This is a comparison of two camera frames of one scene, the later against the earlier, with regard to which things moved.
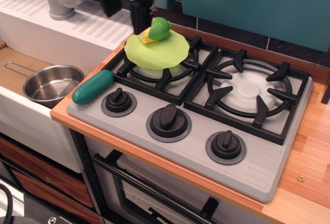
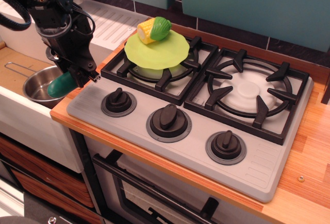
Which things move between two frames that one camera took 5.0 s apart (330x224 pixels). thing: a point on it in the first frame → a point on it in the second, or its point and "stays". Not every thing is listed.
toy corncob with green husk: x=160 y=28 stays
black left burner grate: x=177 y=82 stays
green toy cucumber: x=96 y=84 → x=62 y=85
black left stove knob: x=118 y=103 stays
